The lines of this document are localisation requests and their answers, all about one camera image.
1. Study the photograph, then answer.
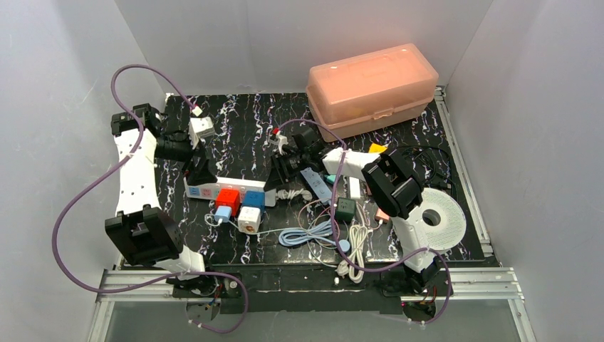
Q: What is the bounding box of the white knotted strip cord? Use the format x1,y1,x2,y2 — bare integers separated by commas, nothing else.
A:
276,187,313,203

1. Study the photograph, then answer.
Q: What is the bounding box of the long white power strip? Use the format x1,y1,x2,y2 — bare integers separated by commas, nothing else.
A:
184,177,279,207

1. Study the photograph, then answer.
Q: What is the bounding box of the light blue socket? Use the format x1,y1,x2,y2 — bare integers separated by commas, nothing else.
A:
300,167,333,205

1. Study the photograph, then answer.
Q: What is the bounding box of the yellow cube socket adapter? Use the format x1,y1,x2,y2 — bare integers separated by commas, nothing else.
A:
368,143,387,154

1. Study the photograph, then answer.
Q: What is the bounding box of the pink translucent storage box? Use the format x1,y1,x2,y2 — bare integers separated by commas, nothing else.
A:
306,43,439,142

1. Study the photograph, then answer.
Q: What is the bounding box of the light blue cable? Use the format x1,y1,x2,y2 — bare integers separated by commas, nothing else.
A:
277,219,351,254

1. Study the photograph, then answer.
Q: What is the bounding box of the white power cord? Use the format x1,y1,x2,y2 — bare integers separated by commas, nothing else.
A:
335,202,371,284

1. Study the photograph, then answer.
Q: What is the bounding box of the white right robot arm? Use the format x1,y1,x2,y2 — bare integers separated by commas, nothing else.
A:
264,128,439,291

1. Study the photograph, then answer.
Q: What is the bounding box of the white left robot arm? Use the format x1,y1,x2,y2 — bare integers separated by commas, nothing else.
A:
105,103,217,279

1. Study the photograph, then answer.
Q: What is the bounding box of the blue power adapter plug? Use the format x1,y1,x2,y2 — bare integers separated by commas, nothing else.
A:
241,190,266,212

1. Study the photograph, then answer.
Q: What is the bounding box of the red power adapter plug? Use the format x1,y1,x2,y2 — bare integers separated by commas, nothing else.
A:
214,189,241,217

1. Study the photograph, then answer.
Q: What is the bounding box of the small pink usb plug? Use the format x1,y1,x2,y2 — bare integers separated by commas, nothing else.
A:
375,209,390,225

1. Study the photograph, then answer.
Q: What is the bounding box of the small light blue charger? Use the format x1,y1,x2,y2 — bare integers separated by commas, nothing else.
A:
214,205,232,225

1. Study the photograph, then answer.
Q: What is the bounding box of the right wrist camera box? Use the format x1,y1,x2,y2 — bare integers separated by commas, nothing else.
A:
269,128,288,155

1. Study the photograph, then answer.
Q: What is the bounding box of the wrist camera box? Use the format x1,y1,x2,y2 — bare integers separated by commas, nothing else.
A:
269,128,288,155
189,117,216,149

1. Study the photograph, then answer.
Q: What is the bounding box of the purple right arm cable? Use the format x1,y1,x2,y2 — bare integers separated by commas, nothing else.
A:
271,118,454,326

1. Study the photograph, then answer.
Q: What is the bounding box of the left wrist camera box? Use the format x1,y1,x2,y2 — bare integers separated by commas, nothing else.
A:
189,117,216,149

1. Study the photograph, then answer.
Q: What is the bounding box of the thin pink charging cable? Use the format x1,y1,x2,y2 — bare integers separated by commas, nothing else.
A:
297,198,378,247

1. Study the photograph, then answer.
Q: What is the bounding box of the black coiled usb cable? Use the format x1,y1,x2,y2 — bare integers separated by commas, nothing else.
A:
391,145,458,192

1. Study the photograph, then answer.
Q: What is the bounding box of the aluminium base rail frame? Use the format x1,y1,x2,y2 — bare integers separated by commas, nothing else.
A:
88,262,536,341

